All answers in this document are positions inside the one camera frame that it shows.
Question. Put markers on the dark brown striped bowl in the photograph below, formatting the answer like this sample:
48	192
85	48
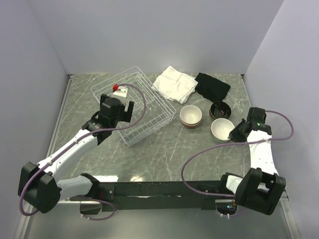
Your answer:
213	117

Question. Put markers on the black folded cloth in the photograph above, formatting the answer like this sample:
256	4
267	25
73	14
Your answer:
211	88

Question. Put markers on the white folded cloth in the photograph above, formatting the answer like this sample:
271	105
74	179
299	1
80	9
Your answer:
174	85

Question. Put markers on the orange ceramic bowl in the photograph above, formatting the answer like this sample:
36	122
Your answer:
221	128

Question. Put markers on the aluminium frame rail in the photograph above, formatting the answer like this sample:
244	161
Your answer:
46	113

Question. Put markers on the white wire dish rack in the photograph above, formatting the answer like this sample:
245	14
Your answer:
159	111

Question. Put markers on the black base beam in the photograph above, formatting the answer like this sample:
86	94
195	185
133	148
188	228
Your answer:
162	195

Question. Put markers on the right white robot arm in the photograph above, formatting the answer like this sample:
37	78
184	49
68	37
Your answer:
261	188

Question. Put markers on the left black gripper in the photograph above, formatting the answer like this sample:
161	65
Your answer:
125	115

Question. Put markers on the pale green ceramic bowl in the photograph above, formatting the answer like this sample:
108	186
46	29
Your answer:
221	141

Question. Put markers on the tan floral bowl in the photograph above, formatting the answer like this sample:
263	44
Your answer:
190	114

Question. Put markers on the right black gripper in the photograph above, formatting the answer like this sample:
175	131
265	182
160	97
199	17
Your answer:
234	135

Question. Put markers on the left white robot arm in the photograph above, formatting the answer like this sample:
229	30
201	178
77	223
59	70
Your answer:
41	184

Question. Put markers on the red ceramic bowl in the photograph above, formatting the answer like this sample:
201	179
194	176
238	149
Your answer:
190	126

